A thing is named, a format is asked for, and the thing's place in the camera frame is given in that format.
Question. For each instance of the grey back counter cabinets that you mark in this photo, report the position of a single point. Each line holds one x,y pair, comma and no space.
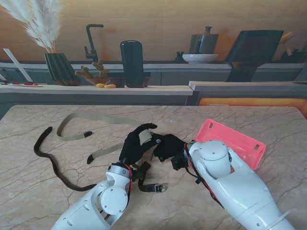
172,76

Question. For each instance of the tall black cylinder container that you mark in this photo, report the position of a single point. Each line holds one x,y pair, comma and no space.
132,62

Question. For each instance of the small black stand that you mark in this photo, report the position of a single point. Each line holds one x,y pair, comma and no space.
179,58

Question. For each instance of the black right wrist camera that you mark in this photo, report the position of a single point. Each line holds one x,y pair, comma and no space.
178,164

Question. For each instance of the grey pot with lid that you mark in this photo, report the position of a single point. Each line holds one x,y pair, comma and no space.
206,43

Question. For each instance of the white pampas grass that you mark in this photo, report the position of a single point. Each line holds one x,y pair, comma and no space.
45,31

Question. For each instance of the wooden kitchen utensils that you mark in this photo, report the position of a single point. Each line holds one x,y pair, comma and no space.
286,39

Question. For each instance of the pink plastic storage basket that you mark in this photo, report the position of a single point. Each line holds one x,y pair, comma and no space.
239,141

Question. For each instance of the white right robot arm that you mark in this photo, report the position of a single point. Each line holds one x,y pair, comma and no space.
235,182

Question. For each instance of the beige woven belt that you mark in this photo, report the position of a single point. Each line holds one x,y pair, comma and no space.
69,138
105,152

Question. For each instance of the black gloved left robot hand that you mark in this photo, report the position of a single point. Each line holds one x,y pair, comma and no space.
130,148

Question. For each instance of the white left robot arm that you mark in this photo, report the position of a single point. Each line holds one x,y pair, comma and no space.
96,203

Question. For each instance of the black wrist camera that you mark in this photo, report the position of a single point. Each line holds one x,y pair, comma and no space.
136,173
178,164

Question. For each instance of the plate with red food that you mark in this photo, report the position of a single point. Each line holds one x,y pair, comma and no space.
26,84

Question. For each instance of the black kitchen faucet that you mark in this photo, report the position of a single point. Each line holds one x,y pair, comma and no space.
90,40

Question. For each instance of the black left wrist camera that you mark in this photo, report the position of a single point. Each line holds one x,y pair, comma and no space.
136,173

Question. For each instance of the orange fruit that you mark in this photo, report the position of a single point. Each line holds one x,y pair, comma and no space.
100,85
110,86

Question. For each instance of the dark brown belt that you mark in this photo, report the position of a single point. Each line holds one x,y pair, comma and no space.
148,188

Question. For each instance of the cactus plants in bowl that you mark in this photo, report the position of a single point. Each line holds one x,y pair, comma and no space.
100,72

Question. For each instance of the white speckled bowl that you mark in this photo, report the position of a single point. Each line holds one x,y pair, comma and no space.
200,58

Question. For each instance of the dark ribbed vase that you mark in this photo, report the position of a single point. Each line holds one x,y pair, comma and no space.
60,69

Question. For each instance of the dark utensil holder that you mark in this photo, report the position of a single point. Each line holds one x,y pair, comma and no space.
295,57

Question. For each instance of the raised counter orange glow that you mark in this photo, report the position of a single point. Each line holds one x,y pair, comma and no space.
239,86

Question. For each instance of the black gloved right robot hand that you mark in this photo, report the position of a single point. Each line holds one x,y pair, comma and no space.
170,147

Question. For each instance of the white leaning board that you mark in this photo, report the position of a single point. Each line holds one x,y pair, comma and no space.
16,63

